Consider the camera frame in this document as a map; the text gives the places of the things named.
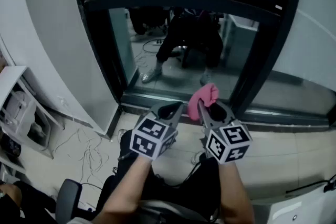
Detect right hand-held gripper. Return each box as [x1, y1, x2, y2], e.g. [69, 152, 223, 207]
[197, 99, 253, 165]

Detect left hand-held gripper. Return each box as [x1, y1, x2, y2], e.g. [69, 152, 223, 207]
[130, 101, 185, 161]

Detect pink cloth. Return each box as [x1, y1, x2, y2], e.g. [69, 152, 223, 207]
[187, 83, 220, 121]

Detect clear glass window pane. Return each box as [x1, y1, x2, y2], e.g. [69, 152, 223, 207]
[109, 6, 260, 103]

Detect person's left forearm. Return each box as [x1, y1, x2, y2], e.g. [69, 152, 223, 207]
[93, 156, 154, 224]

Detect person's right forearm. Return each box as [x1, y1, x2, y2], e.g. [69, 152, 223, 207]
[216, 161, 255, 224]

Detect person's black shorts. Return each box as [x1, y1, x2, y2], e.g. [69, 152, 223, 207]
[96, 128, 223, 224]

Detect tall frosted glass panel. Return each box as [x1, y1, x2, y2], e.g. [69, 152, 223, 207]
[246, 0, 336, 119]

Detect black framed glass door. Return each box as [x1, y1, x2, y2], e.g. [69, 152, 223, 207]
[68, 0, 305, 125]

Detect black office chair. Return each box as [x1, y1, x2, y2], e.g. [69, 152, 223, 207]
[55, 178, 237, 224]

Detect white desk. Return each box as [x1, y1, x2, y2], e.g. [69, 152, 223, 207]
[270, 174, 336, 224]

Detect grey plastic bin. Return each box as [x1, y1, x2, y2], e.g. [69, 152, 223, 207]
[26, 110, 52, 149]

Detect white round appliance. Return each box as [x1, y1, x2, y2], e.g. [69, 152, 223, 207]
[4, 90, 37, 126]

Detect white shelf unit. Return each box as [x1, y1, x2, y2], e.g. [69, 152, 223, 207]
[0, 65, 65, 161]

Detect bundle of thin white cables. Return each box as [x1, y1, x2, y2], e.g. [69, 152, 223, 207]
[52, 123, 111, 187]

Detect thin black desk cable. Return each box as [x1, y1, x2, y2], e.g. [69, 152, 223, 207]
[285, 174, 336, 195]

